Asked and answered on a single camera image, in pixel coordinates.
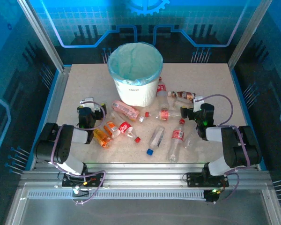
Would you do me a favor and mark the orange label plastic bottle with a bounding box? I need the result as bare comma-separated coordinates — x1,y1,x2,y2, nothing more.
103,120,121,139

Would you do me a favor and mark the red label cola bottle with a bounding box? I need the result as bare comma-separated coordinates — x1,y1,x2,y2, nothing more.
155,76,171,110
111,113,141,144
166,118,186,163

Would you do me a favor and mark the clear bottle pale red label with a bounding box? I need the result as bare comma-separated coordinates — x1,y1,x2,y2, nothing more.
144,108,184,121

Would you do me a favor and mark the pink plastic bottle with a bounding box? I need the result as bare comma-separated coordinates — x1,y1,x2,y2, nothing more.
111,100,146,123

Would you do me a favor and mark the clear bottle white cap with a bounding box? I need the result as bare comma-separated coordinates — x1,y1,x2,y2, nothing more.
183,126,199,150

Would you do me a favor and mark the clear bottle blue cap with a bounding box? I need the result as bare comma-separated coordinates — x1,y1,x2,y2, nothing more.
146,126,166,156

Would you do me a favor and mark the white plastic waste bin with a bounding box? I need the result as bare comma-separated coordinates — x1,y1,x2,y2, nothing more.
112,76,160,108

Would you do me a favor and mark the green bin liner bag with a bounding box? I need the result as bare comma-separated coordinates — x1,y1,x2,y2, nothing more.
107,41,164,86

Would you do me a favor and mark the brown coffee bottle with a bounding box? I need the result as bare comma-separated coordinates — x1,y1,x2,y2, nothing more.
167,90,197,104

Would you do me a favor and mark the blue table side trim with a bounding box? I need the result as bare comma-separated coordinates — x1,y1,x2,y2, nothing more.
28,67,63,169
229,67,267,171

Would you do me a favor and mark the aluminium mounting beam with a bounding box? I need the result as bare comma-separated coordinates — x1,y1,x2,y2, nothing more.
20,163,274,188

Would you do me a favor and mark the black electronics box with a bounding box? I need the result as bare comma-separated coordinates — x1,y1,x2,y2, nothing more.
205,189,220,204

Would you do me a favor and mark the grey metal shelf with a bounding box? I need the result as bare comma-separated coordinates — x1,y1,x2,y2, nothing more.
4,182,281,225

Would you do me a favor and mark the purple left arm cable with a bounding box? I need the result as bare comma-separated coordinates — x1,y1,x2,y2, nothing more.
51,100,106,206

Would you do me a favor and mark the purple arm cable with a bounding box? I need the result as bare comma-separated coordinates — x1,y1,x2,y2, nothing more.
201,94,250,203
51,100,106,206

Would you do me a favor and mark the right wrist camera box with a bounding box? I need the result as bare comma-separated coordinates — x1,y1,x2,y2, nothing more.
192,96,204,113

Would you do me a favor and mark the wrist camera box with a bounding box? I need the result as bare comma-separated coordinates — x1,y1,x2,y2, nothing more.
192,96,204,113
79,97,101,111

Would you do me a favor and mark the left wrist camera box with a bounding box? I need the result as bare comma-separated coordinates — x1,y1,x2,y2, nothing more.
79,97,101,111

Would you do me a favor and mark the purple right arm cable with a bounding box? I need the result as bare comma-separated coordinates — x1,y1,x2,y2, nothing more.
201,94,250,203

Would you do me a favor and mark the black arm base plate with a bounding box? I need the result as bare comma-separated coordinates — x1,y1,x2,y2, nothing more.
61,172,106,188
185,172,229,188

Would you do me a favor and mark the grey slotted cable duct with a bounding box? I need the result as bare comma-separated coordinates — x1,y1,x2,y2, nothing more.
28,189,207,200

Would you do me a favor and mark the aluminium frame post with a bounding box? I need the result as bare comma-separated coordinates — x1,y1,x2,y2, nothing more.
17,0,66,72
227,0,274,70

